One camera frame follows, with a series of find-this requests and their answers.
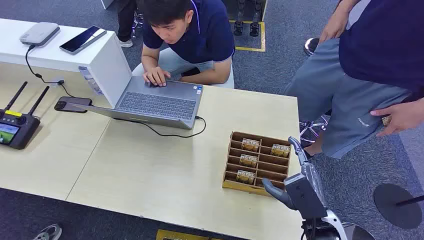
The yellow floor tape frame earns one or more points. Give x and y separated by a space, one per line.
251 49

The small white adapter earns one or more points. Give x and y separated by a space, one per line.
58 81

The white riser box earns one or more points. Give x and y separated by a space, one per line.
49 56

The printed label sticker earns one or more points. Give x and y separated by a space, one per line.
89 79

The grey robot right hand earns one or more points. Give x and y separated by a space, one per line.
276 190

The black smartphone with camera bump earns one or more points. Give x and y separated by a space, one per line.
74 103

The person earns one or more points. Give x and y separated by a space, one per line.
205 36
331 92
126 20

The yellow hotel key card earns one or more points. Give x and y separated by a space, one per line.
250 145
245 177
280 150
248 160

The white cabinet corner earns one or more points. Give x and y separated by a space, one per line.
106 3

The person's left hand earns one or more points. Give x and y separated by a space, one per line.
407 116

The wooden card holder box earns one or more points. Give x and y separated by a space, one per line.
275 165

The grey flat power device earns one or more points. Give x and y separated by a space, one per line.
39 33

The grey open laptop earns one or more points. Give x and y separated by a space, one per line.
159 104

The stack of hotel cards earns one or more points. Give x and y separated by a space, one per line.
386 120

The black robot leg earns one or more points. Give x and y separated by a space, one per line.
254 29
238 28

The person's foot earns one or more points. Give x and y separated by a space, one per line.
49 232

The black round stand base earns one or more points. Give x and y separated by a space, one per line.
394 212

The black remote controller with antennas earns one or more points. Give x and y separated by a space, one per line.
20 129

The person's right hand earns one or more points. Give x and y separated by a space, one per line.
155 75
336 26

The yellow floor plate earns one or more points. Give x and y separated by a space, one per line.
179 236

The black smartphone with white strip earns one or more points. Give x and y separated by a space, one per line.
82 39

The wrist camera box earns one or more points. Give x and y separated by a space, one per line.
304 198

